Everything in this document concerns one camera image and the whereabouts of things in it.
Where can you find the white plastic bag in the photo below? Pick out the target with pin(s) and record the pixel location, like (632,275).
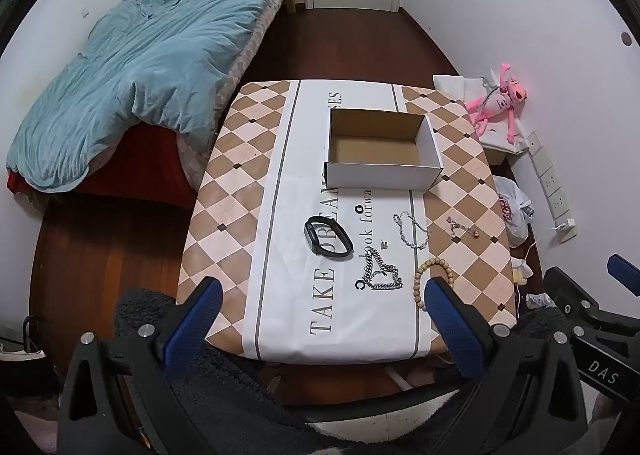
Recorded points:
(517,210)

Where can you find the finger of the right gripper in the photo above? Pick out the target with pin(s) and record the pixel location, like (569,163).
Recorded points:
(625,273)

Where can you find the pink panther plush toy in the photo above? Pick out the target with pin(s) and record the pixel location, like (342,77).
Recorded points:
(502,99)

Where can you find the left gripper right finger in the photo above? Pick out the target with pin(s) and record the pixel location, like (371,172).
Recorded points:
(464,330)

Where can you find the white wall power strip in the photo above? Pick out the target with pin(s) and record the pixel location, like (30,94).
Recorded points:
(564,222)

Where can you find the blue duvet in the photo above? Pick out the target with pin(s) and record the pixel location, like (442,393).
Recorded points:
(140,69)

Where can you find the bed with patterned mattress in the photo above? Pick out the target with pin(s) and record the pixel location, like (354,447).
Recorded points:
(235,64)

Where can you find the white cardboard box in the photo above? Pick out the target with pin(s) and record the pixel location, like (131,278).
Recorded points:
(381,149)

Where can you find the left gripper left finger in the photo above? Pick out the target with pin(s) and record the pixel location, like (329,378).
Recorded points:
(184,328)

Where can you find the patterned tablecloth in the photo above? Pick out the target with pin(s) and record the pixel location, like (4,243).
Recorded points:
(305,279)

